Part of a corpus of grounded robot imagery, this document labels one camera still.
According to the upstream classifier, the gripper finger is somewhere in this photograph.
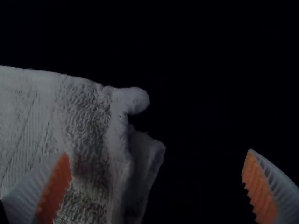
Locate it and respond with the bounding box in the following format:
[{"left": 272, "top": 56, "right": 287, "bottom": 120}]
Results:
[
  {"left": 0, "top": 151, "right": 73, "bottom": 224},
  {"left": 241, "top": 148, "right": 299, "bottom": 224}
]

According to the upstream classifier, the pale towel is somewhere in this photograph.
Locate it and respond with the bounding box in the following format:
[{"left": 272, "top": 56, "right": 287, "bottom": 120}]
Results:
[{"left": 0, "top": 65, "right": 167, "bottom": 224}]

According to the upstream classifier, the black mat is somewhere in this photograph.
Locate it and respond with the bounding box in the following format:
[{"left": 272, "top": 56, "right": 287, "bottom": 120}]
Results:
[{"left": 0, "top": 0, "right": 299, "bottom": 224}]

